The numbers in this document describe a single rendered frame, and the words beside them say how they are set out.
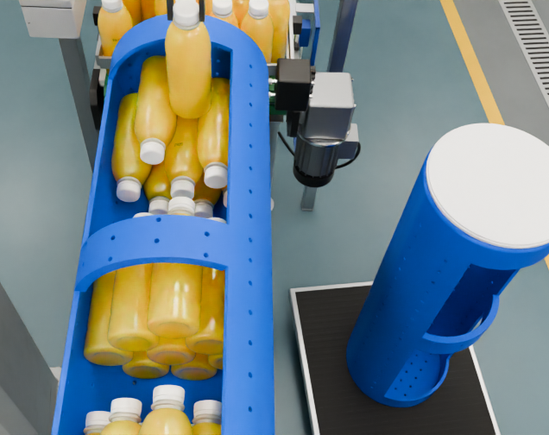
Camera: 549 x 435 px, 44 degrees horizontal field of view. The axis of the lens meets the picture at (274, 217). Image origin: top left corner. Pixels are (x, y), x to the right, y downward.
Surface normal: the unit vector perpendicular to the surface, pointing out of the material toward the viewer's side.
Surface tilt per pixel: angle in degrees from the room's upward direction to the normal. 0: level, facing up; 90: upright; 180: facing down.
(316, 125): 90
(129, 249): 21
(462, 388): 0
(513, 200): 0
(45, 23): 90
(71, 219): 0
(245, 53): 43
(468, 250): 90
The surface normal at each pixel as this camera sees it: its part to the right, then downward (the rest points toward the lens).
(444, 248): -0.69, 0.58
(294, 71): 0.07, -0.54
